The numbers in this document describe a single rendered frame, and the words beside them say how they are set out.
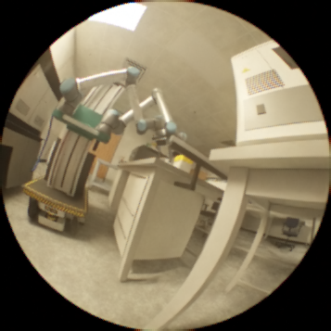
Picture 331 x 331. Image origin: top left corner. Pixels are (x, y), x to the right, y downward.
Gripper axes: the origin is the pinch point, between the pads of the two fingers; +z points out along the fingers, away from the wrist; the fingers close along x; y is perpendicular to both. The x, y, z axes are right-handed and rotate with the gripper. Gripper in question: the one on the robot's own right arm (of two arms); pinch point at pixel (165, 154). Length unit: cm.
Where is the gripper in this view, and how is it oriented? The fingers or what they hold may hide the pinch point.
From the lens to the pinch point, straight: 100.8
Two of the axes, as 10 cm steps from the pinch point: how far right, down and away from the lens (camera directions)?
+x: -6.6, -0.8, 7.5
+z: 1.9, 9.4, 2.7
